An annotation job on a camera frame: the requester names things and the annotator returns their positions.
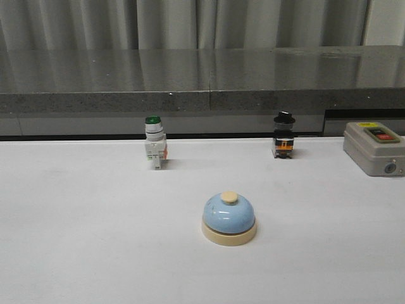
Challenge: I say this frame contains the blue and cream desk bell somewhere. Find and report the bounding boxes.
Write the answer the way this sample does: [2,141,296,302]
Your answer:
[201,191,258,246]

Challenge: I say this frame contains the grey stone counter ledge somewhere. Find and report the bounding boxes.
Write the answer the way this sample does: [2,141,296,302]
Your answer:
[1,46,404,137]

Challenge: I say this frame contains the white pleated curtain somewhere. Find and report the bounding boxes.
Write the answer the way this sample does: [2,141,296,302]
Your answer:
[1,1,404,51]

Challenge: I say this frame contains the green pushbutton switch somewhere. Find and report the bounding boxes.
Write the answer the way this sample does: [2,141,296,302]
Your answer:
[145,115,168,169]

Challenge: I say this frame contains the black selector switch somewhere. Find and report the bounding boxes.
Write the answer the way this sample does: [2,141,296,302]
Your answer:
[271,111,296,159]

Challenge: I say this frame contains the grey start stop switch box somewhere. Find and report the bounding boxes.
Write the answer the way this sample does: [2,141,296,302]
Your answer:
[343,122,404,177]

